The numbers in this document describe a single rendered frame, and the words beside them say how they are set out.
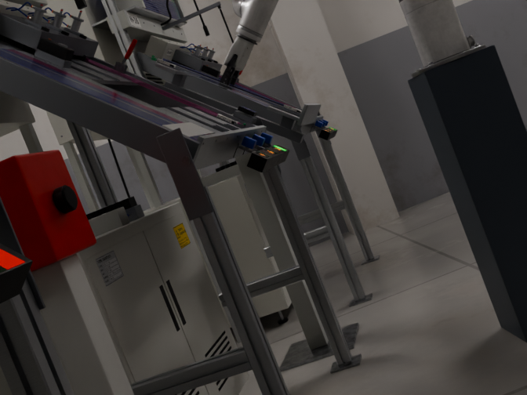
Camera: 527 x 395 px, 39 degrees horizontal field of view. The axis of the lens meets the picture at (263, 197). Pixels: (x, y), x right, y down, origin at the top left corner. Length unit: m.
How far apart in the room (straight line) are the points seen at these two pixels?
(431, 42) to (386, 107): 3.04
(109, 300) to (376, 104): 3.52
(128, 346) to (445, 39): 1.03
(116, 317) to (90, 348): 0.47
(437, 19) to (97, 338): 1.15
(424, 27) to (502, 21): 3.31
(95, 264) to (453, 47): 0.98
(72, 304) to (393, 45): 4.04
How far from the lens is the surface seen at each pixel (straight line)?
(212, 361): 1.48
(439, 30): 1.89
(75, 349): 1.15
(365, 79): 4.91
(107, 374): 1.15
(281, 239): 2.41
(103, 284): 1.60
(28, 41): 1.94
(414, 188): 4.94
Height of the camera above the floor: 0.65
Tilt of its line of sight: 3 degrees down
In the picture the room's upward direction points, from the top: 21 degrees counter-clockwise
